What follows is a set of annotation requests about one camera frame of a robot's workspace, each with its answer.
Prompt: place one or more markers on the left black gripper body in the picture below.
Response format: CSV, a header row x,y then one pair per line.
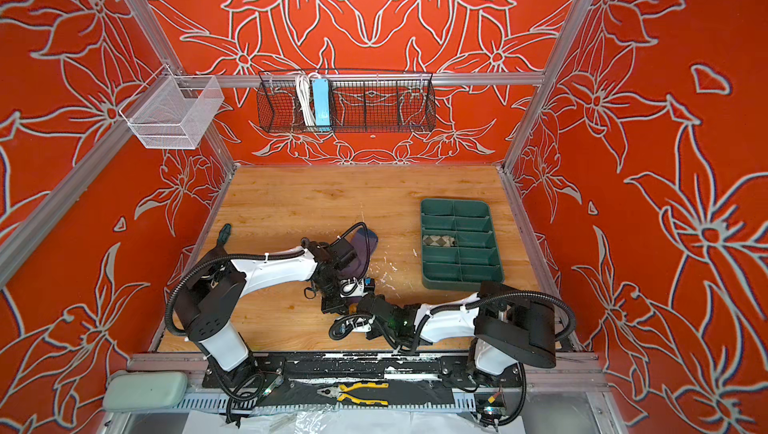
x,y
332,290

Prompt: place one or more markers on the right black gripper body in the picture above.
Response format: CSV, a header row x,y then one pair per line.
x,y
373,334

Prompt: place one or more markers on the purple yellow blue sock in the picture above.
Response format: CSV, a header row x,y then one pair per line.
x,y
364,241

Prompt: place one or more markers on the beige brown argyle sock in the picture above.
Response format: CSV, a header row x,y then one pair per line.
x,y
439,240

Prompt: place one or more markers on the green divided organizer tray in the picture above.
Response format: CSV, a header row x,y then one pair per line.
x,y
476,258

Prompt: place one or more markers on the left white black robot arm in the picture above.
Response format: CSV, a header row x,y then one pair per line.
x,y
200,306

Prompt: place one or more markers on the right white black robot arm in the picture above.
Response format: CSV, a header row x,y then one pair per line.
x,y
509,326

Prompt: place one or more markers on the light blue box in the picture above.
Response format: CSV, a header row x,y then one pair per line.
x,y
321,99

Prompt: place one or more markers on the pale green pad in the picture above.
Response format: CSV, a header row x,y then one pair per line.
x,y
142,391

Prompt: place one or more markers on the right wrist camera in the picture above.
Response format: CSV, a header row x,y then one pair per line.
x,y
357,325

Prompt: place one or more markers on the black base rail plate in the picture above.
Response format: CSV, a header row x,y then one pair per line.
x,y
453,367

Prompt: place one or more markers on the yellow handled pliers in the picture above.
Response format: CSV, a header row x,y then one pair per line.
x,y
344,392

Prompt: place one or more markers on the green handled screwdriver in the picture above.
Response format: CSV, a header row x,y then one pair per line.
x,y
224,235

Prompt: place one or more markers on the black wire wall basket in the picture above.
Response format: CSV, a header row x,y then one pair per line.
x,y
360,101

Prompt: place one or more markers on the white mesh wall basket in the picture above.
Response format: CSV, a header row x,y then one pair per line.
x,y
174,112

